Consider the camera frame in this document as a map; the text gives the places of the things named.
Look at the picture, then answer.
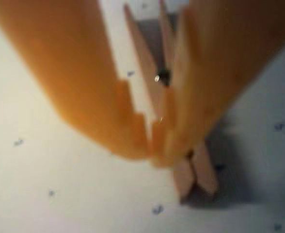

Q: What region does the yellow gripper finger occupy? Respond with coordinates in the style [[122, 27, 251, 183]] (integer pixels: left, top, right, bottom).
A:
[[152, 0, 285, 168], [0, 0, 149, 161]]

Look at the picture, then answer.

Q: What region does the wooden clothespin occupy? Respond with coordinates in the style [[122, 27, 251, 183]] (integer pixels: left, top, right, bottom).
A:
[[123, 0, 218, 204]]

